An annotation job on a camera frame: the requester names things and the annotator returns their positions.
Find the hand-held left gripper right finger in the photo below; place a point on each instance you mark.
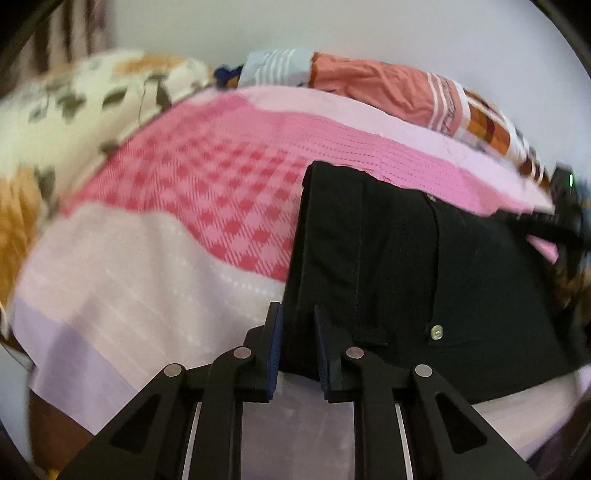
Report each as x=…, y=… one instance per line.
x=327, y=355

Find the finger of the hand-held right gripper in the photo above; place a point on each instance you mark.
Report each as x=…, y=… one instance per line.
x=540, y=225

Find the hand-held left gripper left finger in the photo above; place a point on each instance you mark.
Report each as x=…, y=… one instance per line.
x=274, y=350

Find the black pants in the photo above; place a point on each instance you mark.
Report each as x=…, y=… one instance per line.
x=466, y=286

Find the pink checked bedsheet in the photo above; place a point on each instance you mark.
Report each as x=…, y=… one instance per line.
x=194, y=207

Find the patchwork salmon pillow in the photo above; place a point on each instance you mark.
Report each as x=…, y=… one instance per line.
x=383, y=81

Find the dark blue cloth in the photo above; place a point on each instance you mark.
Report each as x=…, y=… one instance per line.
x=226, y=76

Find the white floral blanket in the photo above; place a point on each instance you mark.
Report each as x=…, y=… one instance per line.
x=69, y=124

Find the brown striped curtain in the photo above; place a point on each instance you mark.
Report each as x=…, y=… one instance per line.
x=64, y=32

